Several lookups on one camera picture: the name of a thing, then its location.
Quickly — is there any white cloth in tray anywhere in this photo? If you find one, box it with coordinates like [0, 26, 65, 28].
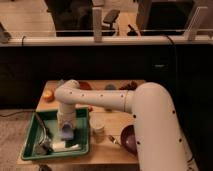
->
[52, 142, 81, 152]

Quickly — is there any orange bowl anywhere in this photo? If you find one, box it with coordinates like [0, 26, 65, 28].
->
[79, 81, 91, 90]

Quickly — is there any small blue cup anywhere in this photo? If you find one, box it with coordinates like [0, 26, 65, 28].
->
[104, 84, 116, 90]

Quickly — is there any white horizontal rail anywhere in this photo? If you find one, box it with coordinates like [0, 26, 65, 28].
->
[0, 35, 213, 47]

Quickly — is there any black office chair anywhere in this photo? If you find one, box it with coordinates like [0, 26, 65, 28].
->
[102, 9, 120, 36]

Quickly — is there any green plastic tray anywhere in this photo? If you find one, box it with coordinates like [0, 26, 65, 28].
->
[21, 108, 90, 161]

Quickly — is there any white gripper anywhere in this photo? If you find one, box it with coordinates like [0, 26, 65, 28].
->
[57, 111, 77, 129]

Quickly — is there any dark brown pinecone item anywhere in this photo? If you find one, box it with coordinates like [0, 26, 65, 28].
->
[120, 81, 138, 90]

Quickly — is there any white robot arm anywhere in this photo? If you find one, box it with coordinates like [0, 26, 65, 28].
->
[54, 80, 196, 171]

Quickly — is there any blue sponge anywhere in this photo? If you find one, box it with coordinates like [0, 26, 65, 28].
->
[60, 123, 74, 140]

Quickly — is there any small metal utensil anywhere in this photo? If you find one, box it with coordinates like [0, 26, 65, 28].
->
[108, 135, 121, 146]

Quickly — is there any white paper cup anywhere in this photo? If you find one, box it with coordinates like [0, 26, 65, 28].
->
[90, 121, 105, 136]

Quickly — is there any orange apple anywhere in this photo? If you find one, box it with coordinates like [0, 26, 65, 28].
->
[42, 89, 54, 102]

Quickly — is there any purple bowl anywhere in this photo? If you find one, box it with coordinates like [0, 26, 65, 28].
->
[120, 125, 137, 155]

